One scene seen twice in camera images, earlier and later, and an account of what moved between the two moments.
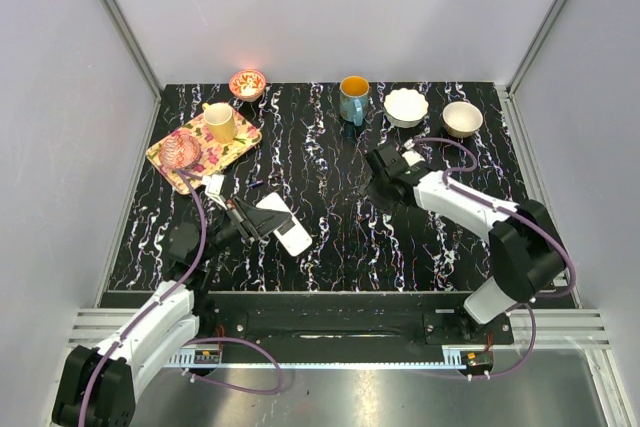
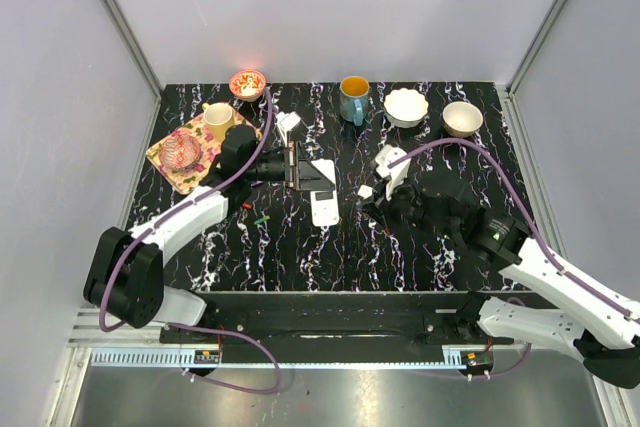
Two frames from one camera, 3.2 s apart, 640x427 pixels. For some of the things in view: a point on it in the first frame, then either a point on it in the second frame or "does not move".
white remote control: x=292 y=236 -> x=325 y=203
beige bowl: x=461 y=119 does not move
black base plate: x=348 y=320 does not move
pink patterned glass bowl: x=180 y=150 does not move
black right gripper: x=373 y=181 -> x=383 y=209
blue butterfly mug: x=353 y=98 does not move
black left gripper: x=254 y=221 -> x=303 y=175
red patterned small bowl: x=247 y=84 does not move
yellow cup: x=220 y=122 does not move
